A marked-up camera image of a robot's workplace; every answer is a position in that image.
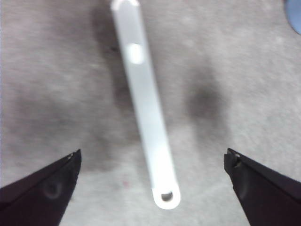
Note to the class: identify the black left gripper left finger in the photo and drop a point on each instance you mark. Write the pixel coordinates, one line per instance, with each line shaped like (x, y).
(35, 200)

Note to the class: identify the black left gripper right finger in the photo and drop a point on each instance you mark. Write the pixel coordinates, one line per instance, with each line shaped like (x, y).
(265, 197)

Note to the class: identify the blue ribbed plastic cup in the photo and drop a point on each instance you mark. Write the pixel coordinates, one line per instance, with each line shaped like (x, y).
(295, 14)

